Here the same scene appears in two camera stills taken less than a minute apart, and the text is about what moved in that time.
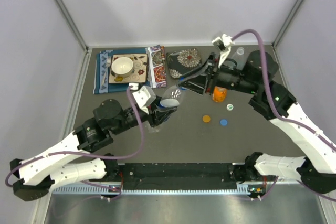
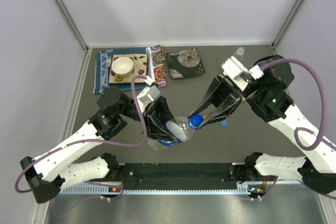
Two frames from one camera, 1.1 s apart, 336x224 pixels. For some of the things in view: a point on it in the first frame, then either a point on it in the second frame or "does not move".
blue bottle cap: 223,122 does not move
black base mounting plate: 177,176 does not move
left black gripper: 160,115 to 160,107
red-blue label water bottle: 171,98 to 179,127
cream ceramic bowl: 122,66 does not move
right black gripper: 198,84 to 228,107
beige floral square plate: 139,74 does not move
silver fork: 108,60 does not move
